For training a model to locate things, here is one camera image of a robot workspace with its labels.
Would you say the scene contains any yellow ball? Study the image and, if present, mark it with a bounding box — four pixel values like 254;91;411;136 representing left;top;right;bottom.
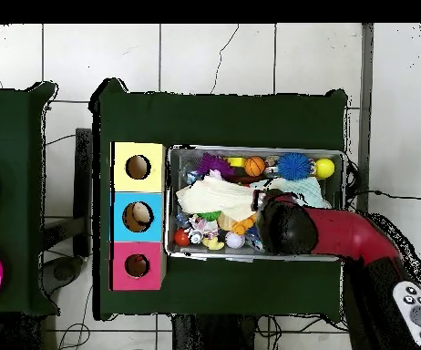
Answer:
314;158;336;180

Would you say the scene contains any shallow wire mesh bin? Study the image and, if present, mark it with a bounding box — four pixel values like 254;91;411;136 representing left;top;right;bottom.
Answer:
164;144;347;263

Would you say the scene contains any orange toy building brick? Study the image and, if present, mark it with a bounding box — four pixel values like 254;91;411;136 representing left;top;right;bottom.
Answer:
231;214;257;236

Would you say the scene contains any cream waffle cloth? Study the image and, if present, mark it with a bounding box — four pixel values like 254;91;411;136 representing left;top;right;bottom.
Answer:
175;178;261;221

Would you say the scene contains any yellow duck plush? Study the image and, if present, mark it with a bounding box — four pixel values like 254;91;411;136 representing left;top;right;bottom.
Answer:
201;235;225;252

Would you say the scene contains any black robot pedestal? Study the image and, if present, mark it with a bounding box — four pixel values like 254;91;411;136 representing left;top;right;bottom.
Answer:
171;314;259;350

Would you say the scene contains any wooden box with three holes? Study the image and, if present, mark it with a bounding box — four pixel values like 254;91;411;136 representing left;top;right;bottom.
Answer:
108;140;168;292

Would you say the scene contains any small orange basketball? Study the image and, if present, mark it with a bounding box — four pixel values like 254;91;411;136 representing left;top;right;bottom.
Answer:
243;156;267;178

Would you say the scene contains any dark green tablecloth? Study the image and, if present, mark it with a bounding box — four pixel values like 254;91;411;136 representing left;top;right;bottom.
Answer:
0;80;60;317
88;77;350;323

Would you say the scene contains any small red ball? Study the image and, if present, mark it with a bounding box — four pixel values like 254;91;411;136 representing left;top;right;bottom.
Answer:
173;228;191;247

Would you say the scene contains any purple spiky monster toy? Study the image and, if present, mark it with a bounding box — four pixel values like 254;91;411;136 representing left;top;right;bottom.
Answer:
195;152;235;180

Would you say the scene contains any black upright panel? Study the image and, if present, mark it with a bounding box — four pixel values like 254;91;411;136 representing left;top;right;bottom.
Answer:
72;127;94;258

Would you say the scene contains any dark grey rounded base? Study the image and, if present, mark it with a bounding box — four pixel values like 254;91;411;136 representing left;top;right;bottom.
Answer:
40;254;84;296

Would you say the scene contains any black floor cable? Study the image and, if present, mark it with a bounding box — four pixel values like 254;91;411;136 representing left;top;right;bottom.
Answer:
355;188;421;201

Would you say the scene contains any blue spiky rubber ball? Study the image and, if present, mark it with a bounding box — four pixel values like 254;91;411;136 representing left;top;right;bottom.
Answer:
277;151;313;182

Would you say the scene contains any mint green waffle cloth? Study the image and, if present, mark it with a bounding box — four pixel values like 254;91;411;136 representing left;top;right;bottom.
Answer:
268;177;332;210

